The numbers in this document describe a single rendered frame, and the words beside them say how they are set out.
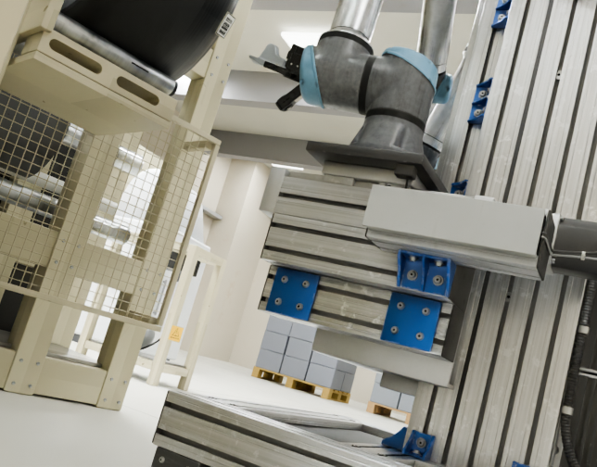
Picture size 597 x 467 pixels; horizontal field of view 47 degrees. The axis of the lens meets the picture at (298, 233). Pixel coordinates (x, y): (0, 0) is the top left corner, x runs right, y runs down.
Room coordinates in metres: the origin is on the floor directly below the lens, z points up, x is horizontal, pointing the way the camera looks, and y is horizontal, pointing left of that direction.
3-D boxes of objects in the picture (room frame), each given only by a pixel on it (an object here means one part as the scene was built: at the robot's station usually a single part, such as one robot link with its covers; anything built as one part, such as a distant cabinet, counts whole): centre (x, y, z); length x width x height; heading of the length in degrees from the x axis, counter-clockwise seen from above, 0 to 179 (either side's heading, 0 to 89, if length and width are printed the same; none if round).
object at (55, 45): (1.54, 0.54, 0.84); 0.36 x 0.09 x 0.06; 133
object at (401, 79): (1.24, -0.11, 0.88); 0.13 x 0.12 x 0.14; 75
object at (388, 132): (1.24, -0.12, 0.77); 0.15 x 0.15 x 0.10
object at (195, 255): (4.10, 0.71, 0.40); 0.60 x 0.35 x 0.80; 62
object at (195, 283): (5.86, 1.15, 0.78); 0.76 x 0.64 x 1.57; 65
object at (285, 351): (9.46, -0.61, 0.57); 1.15 x 0.77 x 1.14; 62
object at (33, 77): (1.64, 0.63, 0.80); 0.37 x 0.36 x 0.02; 43
